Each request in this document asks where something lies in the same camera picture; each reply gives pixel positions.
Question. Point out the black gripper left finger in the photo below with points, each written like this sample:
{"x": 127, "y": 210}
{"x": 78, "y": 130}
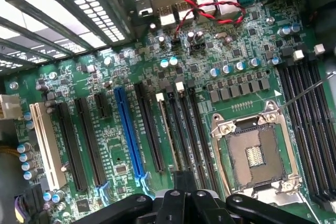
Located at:
{"x": 170, "y": 208}

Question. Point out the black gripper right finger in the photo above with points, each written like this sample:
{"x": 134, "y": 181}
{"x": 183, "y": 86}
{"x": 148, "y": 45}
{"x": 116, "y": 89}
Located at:
{"x": 202, "y": 208}

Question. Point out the black RAM slot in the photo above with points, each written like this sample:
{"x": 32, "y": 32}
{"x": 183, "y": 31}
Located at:
{"x": 329, "y": 98}
{"x": 326, "y": 129}
{"x": 180, "y": 129}
{"x": 315, "y": 129}
{"x": 160, "y": 96}
{"x": 190, "y": 129}
{"x": 201, "y": 129}
{"x": 303, "y": 129}

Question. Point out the thin metal locking lever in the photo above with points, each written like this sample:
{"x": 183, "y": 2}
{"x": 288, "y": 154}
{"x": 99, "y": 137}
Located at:
{"x": 307, "y": 91}
{"x": 222, "y": 171}

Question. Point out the silver socket cover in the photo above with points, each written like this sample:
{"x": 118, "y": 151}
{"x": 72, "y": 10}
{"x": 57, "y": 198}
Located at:
{"x": 275, "y": 197}

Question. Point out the CPU socket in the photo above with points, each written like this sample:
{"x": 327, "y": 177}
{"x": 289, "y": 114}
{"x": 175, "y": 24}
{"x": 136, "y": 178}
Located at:
{"x": 254, "y": 153}

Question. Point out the long black expansion slot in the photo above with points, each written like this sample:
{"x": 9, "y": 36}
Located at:
{"x": 72, "y": 150}
{"x": 90, "y": 142}
{"x": 149, "y": 129}

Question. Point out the blue expansion slot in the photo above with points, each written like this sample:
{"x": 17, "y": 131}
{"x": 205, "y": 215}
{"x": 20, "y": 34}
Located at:
{"x": 130, "y": 137}

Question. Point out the green motherboard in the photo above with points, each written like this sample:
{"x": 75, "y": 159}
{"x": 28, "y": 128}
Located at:
{"x": 110, "y": 140}

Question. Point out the short black expansion slot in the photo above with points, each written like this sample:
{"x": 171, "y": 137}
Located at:
{"x": 103, "y": 106}

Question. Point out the white expansion slot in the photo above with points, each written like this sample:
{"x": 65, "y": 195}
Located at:
{"x": 48, "y": 150}

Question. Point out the white power connector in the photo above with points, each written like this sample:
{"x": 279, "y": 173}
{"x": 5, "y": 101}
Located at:
{"x": 10, "y": 106}

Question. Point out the silver USB port block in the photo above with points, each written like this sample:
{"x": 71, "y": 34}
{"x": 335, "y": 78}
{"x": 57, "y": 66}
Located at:
{"x": 206, "y": 3}
{"x": 184, "y": 12}
{"x": 166, "y": 16}

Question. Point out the silver video port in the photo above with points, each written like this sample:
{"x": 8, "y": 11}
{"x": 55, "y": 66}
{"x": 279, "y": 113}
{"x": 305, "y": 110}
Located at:
{"x": 144, "y": 9}

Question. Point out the silver network port block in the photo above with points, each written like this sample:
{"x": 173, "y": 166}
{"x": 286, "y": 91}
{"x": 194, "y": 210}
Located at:
{"x": 225, "y": 1}

